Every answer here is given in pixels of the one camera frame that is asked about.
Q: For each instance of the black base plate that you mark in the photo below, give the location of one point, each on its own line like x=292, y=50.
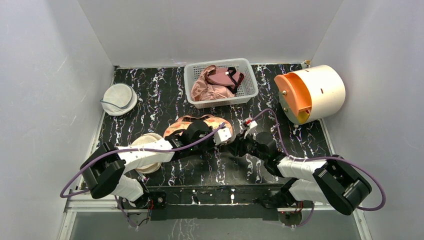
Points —
x=215, y=198

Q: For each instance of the pink bra black trim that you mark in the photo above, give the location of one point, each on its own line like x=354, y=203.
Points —
x=228, y=77

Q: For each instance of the white plastic basket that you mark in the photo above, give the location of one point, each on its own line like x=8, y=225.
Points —
x=247, y=90

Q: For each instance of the round white mesh laundry bag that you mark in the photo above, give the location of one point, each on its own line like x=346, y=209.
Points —
x=119, y=99

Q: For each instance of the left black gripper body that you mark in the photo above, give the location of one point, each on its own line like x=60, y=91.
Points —
x=204, y=145

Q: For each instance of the pink satin garment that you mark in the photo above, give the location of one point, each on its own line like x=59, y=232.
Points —
x=204, y=91

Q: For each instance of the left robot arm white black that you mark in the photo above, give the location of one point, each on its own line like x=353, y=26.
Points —
x=105, y=171

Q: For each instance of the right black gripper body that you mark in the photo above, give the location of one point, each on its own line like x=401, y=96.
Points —
x=243, y=145

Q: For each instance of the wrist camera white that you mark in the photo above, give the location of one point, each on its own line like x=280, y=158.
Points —
x=250, y=126
x=222, y=136

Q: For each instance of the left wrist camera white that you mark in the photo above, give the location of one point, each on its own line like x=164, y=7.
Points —
x=222, y=136

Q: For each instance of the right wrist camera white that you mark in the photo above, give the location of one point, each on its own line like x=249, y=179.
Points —
x=250, y=126

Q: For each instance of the aluminium frame rail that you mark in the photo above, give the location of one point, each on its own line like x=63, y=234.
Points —
x=108, y=219

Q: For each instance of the peach patterned mesh laundry bag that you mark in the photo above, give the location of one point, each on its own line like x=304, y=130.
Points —
x=185, y=124

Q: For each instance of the white orange toy washing drum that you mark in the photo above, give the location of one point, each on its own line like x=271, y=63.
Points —
x=310, y=94

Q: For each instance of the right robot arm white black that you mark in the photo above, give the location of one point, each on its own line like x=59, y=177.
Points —
x=328, y=181

